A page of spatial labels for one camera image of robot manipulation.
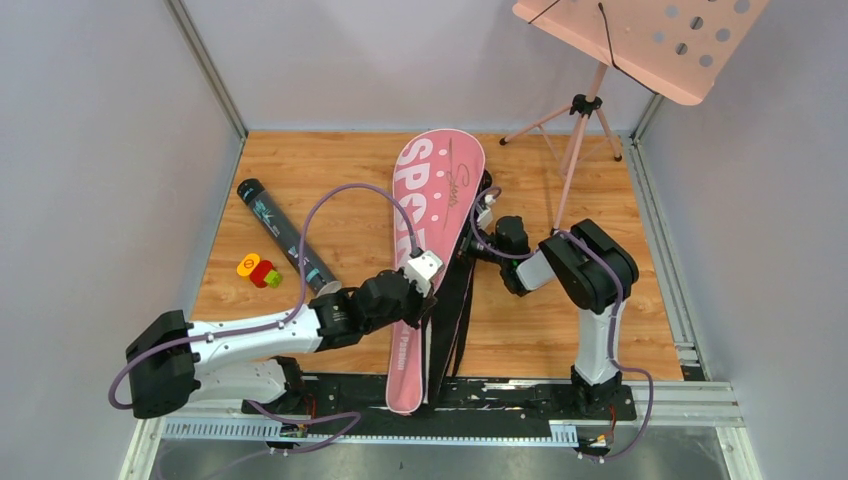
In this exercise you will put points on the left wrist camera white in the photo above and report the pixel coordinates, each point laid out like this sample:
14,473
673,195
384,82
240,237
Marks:
422,270

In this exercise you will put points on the black shuttlecock tube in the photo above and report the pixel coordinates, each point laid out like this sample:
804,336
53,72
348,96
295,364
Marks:
287,237

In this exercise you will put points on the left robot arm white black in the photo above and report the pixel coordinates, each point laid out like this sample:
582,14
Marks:
174,362

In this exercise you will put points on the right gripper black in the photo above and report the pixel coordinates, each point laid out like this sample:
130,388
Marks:
470,244

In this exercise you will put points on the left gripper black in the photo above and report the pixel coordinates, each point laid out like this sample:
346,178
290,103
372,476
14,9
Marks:
423,304

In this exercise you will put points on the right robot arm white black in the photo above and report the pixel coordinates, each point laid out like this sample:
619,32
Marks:
597,275

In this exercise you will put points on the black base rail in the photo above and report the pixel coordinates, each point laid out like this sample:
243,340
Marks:
466,407

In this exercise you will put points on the pink music stand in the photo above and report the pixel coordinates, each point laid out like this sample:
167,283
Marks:
675,49

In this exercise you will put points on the pink racket bag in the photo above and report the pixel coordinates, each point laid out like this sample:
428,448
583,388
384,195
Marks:
436,179

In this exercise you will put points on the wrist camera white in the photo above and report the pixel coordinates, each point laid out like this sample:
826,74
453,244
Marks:
483,217
422,270

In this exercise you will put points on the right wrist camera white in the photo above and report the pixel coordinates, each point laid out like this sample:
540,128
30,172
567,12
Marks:
483,217

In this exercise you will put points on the yellow red green toy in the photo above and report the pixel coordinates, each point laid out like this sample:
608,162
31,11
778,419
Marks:
261,273

